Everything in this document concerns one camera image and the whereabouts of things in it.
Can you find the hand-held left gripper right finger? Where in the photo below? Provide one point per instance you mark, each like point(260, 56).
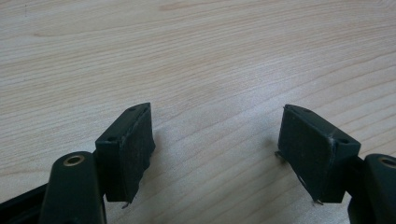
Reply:
point(314, 152)

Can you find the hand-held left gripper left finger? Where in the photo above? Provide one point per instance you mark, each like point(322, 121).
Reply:
point(124, 155)

